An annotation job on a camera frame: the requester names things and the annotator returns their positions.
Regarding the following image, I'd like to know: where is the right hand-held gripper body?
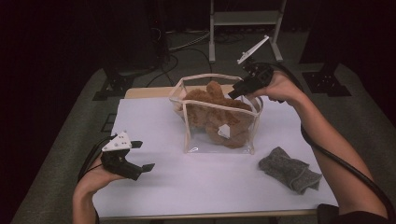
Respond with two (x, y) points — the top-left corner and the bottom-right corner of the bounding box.
(236, 35), (276, 91)

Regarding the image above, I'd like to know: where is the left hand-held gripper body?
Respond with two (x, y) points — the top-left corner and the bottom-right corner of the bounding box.
(100, 131), (144, 182)

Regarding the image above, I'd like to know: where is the brown teddy bear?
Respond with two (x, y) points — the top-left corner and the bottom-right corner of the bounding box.
(176, 80), (255, 149)

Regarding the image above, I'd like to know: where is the clear plastic bag beige trim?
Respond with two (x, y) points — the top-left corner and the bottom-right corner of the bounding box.
(168, 73), (264, 155)

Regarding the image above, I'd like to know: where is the grey fuzzy doll sweater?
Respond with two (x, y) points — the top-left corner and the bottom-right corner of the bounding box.
(258, 147), (323, 195)

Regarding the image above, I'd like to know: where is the person's right hand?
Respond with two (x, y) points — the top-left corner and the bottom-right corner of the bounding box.
(247, 70), (306, 107)

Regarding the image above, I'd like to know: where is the person's left hand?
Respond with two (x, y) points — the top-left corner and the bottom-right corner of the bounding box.
(74, 154), (126, 196)

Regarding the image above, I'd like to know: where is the black floor plate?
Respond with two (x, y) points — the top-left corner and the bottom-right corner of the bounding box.
(101, 113), (117, 133)

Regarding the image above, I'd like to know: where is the white table sheet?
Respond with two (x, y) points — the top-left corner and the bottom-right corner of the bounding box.
(92, 96), (339, 218)

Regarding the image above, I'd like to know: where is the white metal stand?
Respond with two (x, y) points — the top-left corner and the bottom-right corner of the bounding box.
(208, 0), (288, 63)

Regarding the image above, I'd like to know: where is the black stand base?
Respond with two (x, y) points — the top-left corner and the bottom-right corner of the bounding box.
(92, 66), (135, 102)
(301, 60), (353, 97)

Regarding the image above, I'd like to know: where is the dark equipment tower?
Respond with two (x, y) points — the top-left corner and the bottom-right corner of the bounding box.
(146, 0), (172, 64)

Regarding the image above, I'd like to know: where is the person's black clothing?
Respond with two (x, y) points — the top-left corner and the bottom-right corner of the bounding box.
(317, 203), (396, 224)

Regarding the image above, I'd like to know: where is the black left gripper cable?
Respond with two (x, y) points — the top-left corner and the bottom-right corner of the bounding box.
(77, 134), (117, 183)

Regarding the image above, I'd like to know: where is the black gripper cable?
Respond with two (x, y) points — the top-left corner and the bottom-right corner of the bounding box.
(260, 61), (396, 224)
(77, 134), (117, 183)

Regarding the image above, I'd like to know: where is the white floor cable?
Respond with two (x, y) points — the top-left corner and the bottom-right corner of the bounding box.
(166, 29), (211, 52)

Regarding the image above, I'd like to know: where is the black floor cable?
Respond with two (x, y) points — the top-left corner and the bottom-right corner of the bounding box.
(146, 46), (216, 88)

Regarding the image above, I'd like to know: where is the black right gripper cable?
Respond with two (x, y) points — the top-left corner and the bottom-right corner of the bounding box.
(260, 61), (396, 224)

